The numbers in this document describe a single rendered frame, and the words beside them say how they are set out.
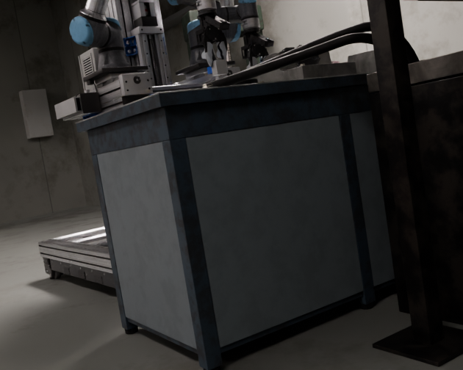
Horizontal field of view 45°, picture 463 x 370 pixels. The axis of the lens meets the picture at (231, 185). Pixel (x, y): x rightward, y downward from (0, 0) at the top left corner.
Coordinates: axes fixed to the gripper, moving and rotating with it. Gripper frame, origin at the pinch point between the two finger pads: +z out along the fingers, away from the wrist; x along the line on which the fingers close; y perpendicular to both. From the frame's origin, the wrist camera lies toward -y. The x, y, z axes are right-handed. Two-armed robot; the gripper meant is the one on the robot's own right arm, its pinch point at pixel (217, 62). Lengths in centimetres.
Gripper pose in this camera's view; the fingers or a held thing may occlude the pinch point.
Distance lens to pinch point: 220.3
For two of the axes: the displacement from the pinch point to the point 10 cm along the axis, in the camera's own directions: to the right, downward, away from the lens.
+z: 1.5, 9.9, 0.8
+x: -8.2, 1.7, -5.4
